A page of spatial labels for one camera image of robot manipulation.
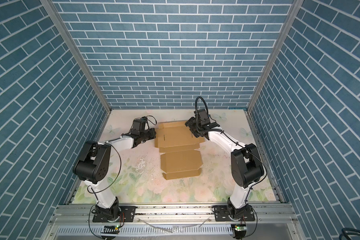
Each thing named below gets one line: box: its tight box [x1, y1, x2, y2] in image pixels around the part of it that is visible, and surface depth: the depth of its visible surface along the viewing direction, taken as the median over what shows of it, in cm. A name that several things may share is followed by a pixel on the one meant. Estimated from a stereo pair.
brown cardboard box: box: [154, 121, 205, 180], surface depth 98 cm
